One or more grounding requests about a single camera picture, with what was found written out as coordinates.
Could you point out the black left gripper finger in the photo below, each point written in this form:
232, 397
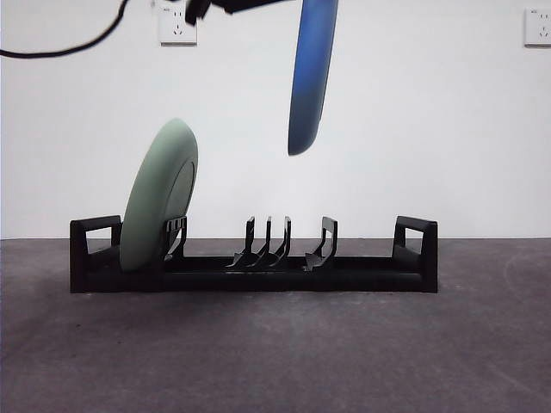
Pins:
241, 5

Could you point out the blue round plate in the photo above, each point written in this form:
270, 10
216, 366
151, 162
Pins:
310, 86

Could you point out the green round plate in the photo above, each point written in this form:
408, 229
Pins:
150, 193

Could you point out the black plate rack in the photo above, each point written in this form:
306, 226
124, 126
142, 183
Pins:
344, 280

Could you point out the white wall socket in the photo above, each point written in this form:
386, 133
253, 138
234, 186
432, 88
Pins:
172, 26
538, 28

